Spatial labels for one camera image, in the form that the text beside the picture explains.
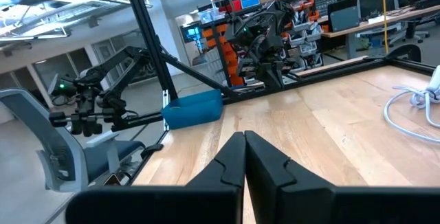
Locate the dark open laptop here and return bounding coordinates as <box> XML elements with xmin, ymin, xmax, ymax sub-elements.
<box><xmin>327</xmin><ymin>0</ymin><xmax>361</xmax><ymax>33</ymax></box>

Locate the shelf with orange bins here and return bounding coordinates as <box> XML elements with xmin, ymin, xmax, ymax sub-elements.
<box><xmin>197</xmin><ymin>0</ymin><xmax>326</xmax><ymax>87</ymax></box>

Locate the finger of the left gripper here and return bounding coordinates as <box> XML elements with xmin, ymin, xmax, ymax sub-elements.
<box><xmin>274</xmin><ymin>64</ymin><xmax>287</xmax><ymax>89</ymax></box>
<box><xmin>263</xmin><ymin>64</ymin><xmax>280</xmax><ymax>89</ymax></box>

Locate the white power adapter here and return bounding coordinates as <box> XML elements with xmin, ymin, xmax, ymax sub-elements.
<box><xmin>425</xmin><ymin>65</ymin><xmax>440</xmax><ymax>102</ymax></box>

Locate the black aluminium table frame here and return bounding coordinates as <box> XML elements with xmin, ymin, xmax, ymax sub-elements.
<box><xmin>120</xmin><ymin>0</ymin><xmax>440</xmax><ymax>149</ymax></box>

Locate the wooden office desk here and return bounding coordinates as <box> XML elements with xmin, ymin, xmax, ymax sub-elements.
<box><xmin>321</xmin><ymin>3</ymin><xmax>440</xmax><ymax>60</ymax></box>

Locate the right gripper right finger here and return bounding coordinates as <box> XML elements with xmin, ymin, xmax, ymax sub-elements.
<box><xmin>245</xmin><ymin>130</ymin><xmax>440</xmax><ymax>224</ymax></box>

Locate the grey office chair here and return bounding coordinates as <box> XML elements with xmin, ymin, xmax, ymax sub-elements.
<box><xmin>0</xmin><ymin>87</ymin><xmax>147</xmax><ymax>193</ymax></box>

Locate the small lit screen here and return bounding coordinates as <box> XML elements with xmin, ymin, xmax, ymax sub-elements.
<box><xmin>181</xmin><ymin>24</ymin><xmax>203</xmax><ymax>45</ymax></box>

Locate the teal plastic tray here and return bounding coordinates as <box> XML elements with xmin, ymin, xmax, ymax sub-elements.
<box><xmin>160</xmin><ymin>89</ymin><xmax>224</xmax><ymax>131</ymax></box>

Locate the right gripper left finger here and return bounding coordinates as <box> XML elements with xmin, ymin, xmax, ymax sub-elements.
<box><xmin>65</xmin><ymin>131</ymin><xmax>247</xmax><ymax>224</ymax></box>

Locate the light grey lamp cable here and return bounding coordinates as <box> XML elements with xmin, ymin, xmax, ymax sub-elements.
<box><xmin>382</xmin><ymin>85</ymin><xmax>440</xmax><ymax>145</ymax></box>

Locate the thick yellow cable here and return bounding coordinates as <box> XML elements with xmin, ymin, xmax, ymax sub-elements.
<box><xmin>379</xmin><ymin>0</ymin><xmax>390</xmax><ymax>56</ymax></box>

